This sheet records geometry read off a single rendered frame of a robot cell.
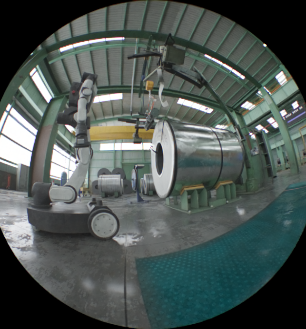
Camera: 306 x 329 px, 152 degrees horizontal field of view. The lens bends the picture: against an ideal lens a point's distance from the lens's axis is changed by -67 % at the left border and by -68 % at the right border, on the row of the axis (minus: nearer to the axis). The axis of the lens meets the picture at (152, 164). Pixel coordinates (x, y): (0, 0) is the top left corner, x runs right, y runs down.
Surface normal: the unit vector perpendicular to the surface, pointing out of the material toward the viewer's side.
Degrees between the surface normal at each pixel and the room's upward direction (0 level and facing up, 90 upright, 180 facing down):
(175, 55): 145
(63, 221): 90
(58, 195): 90
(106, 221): 90
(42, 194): 90
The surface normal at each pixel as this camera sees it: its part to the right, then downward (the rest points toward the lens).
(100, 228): 0.58, -0.22
